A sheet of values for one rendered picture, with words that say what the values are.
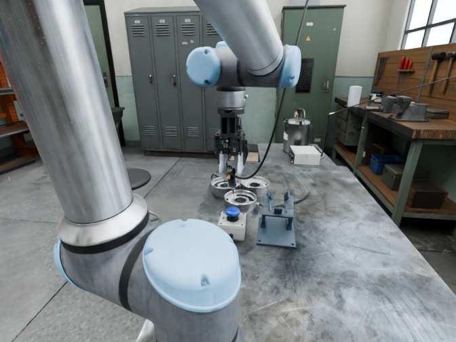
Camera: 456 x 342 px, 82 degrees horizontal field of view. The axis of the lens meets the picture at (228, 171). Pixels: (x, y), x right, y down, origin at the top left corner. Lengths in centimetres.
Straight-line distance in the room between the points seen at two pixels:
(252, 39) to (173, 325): 37
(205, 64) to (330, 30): 327
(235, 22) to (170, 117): 344
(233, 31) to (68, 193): 28
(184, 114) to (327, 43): 201
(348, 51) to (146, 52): 267
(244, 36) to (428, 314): 58
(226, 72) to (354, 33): 370
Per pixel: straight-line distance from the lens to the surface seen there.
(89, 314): 176
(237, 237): 71
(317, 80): 373
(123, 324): 165
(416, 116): 241
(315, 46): 372
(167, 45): 371
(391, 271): 73
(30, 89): 31
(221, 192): 91
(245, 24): 37
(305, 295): 60
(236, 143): 67
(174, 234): 35
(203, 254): 32
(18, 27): 31
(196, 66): 56
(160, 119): 384
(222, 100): 67
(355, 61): 420
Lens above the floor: 123
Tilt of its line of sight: 22 degrees down
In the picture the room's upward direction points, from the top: straight up
